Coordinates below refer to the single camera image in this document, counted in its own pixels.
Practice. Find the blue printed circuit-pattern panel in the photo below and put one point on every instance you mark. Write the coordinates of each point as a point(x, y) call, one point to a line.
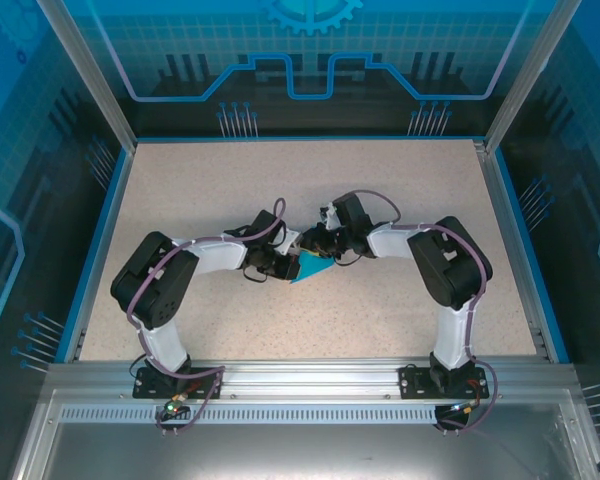
point(380, 40)

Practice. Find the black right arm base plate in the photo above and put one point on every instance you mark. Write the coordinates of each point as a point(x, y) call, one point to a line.
point(412, 382)

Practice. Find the aluminium frame post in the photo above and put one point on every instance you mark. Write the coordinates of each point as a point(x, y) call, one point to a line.
point(525, 75)
point(95, 75)

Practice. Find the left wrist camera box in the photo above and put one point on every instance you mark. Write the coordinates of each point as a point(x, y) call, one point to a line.
point(287, 241)

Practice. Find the aluminium mounting beam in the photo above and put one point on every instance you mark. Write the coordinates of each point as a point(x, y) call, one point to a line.
point(305, 380)

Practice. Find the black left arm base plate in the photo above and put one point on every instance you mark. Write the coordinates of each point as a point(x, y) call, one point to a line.
point(145, 387)

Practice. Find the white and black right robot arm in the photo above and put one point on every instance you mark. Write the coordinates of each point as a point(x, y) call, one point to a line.
point(450, 265)

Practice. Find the blue printed side panel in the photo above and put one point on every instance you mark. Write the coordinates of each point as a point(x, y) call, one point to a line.
point(20, 150)
point(580, 150)

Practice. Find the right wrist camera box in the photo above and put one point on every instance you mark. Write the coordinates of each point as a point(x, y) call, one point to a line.
point(331, 215)

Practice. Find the blue table border frame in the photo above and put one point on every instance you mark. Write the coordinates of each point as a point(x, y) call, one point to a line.
point(98, 250)

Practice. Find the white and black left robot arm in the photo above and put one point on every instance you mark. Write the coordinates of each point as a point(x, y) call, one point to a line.
point(150, 285)

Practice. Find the teal cloth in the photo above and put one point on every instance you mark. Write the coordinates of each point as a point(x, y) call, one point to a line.
point(312, 270)

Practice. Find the aluminium side rail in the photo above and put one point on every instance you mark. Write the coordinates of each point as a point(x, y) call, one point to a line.
point(510, 250)

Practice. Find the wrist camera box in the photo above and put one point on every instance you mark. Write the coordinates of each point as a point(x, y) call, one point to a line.
point(331, 215)
point(287, 241)

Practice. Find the grey sheet metal tray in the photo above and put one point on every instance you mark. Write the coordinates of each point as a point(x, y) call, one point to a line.
point(280, 450)

